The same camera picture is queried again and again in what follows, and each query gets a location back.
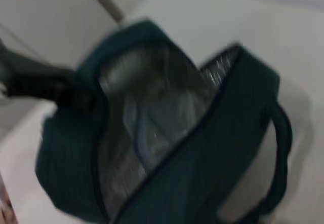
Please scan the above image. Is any dark teal insulated lunch bag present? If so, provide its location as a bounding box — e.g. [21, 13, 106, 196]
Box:
[35, 18, 294, 224]

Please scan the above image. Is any clear plastic lunch box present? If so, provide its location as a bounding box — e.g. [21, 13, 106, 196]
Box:
[121, 87, 203, 166]

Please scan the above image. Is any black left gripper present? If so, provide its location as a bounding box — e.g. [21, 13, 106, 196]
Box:
[0, 38, 96, 112]

